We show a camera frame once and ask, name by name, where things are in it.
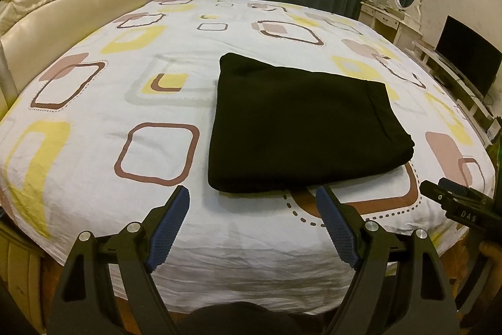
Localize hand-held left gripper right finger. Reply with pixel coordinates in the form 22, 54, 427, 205
316, 185, 458, 335

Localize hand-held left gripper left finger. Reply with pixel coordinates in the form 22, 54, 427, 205
51, 185, 191, 335

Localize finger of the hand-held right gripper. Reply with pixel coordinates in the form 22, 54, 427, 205
420, 180, 457, 208
439, 178, 493, 203

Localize black pants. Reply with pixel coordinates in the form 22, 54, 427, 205
206, 52, 416, 195

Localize white television stand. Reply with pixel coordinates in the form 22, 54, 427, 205
412, 39, 499, 148

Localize black flat television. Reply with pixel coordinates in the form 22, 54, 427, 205
435, 15, 502, 99

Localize printed bed sheet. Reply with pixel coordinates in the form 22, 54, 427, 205
0, 0, 496, 314

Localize white dressing table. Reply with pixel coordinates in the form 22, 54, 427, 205
359, 0, 425, 46

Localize cream tufted leather headboard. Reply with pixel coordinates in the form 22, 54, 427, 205
0, 0, 163, 116

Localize cream bed frame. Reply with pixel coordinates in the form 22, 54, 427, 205
0, 221, 52, 305

